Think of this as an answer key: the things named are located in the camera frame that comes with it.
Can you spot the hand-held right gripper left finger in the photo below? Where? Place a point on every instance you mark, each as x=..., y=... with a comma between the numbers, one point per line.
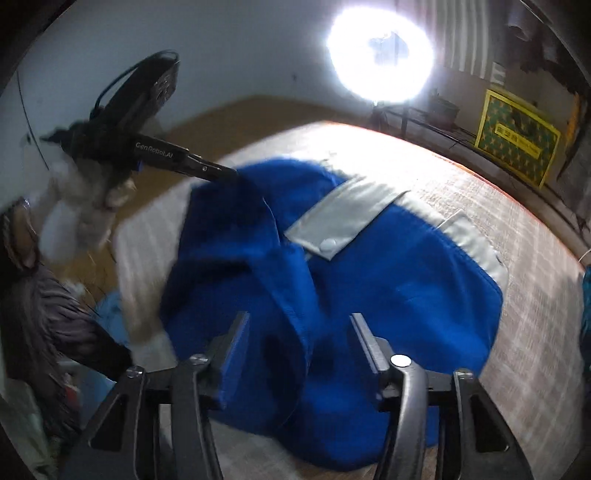
x=235, y=364

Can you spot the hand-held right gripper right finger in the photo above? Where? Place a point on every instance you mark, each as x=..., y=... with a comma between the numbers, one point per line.
x=367, y=344

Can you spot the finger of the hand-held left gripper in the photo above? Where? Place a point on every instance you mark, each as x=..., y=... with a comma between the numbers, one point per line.
x=212, y=171

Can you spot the white and blue jacket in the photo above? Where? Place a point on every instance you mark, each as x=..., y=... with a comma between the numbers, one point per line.
x=392, y=258

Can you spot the person's left forearm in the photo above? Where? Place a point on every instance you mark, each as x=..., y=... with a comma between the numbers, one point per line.
x=69, y=217

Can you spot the blue mat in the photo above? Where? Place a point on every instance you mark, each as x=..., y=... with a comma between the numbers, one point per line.
x=108, y=314

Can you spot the checked cloth covered table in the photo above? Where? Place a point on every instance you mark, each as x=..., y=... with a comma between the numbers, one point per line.
x=508, y=346

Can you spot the dark striped cloth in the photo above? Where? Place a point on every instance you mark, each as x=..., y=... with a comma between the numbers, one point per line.
x=41, y=323

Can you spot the teal folded cloth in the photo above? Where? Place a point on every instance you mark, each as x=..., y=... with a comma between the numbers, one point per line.
x=587, y=295

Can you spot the small potted plant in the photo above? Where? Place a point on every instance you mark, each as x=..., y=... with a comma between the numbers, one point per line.
x=443, y=113

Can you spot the yellow patterned box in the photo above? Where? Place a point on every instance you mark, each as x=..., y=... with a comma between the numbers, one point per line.
x=508, y=138

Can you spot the dark green hanging jacket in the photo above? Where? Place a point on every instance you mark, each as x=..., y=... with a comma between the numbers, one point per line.
x=521, y=27

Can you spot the green striped wall hanging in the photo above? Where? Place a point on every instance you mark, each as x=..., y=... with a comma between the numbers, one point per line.
x=466, y=46

